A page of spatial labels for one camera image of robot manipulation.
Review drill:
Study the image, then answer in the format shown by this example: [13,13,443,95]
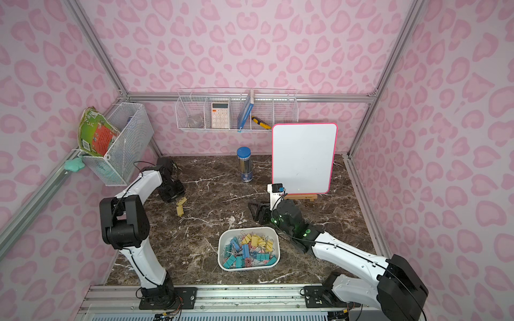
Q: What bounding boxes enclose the blue book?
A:
[237,89,254,130]

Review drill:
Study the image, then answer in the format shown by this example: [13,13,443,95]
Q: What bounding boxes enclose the white calculator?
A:
[211,102,230,129]

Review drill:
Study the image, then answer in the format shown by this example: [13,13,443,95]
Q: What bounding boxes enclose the blue binder clip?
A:
[242,244,250,259]

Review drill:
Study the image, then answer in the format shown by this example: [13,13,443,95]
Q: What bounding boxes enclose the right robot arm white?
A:
[248,199,429,320]

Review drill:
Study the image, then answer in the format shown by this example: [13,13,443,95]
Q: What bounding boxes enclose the green red snack bag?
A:
[78,107,120,156]

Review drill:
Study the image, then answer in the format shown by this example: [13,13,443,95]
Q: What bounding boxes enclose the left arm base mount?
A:
[139,286,198,311]

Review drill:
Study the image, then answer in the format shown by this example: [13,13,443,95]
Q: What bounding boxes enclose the white storage tray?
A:
[218,227,281,272]

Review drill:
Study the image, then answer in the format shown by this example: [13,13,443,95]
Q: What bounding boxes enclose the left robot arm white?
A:
[99,157,186,289]

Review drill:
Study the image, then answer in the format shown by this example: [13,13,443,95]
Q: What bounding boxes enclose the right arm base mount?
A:
[300,285,348,308]

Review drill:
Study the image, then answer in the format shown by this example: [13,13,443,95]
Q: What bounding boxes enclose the pink framed whiteboard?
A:
[272,123,338,195]

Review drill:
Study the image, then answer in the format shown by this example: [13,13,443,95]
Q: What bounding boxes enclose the wooden whiteboard easel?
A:
[285,194,318,201]

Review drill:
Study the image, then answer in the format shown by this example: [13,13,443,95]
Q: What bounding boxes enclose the blue lid pencil canister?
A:
[237,147,253,183]

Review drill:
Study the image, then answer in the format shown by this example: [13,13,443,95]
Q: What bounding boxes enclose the yellow binder clip bottom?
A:
[176,206,184,217]

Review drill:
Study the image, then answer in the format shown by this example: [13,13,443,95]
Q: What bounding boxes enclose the wire shelf on back wall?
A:
[175,88,299,132]

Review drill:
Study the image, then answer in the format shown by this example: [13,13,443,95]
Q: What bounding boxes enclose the yellow utility knife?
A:
[252,116,272,130]

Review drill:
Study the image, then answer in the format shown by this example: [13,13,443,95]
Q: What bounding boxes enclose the white mesh wall basket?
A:
[82,102,154,187]

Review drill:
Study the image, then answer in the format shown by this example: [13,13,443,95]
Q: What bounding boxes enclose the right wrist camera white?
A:
[267,183,286,210]

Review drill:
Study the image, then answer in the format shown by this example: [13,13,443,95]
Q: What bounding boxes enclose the yellow binder clip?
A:
[176,206,184,217]
[176,197,187,207]

